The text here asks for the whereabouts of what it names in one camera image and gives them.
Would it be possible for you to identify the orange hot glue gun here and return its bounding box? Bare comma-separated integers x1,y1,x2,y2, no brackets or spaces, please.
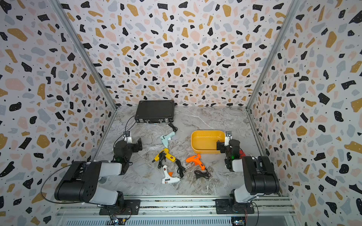
185,153,211,179

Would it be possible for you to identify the yellow hot glue gun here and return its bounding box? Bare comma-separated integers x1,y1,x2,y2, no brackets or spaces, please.
152,148,186,179

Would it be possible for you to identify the white hot glue gun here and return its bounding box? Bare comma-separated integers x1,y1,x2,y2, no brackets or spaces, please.
162,165,183,184

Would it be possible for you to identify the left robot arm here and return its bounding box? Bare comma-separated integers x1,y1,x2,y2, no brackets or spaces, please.
40,138,143,210

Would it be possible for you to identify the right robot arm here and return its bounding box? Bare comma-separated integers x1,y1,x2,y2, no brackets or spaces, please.
216,139,280,207

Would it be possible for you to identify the yellow plastic storage box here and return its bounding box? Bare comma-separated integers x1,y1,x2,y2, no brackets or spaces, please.
191,130,225,154

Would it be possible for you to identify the mint green hot glue gun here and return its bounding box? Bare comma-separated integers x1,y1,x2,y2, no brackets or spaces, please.
160,122,178,148

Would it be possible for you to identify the red plastic block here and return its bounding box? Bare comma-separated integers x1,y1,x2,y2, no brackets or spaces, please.
239,149,246,159

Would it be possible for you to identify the black briefcase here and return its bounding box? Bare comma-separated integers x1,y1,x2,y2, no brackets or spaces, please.
135,100,175,124

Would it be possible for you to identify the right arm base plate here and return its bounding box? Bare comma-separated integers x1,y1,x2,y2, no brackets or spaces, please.
215,198,255,214

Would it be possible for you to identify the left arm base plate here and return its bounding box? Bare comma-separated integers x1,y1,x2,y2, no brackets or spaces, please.
99,199,141,216

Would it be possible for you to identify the aluminium mounting rail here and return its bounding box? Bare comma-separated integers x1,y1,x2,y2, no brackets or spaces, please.
54,195,299,226

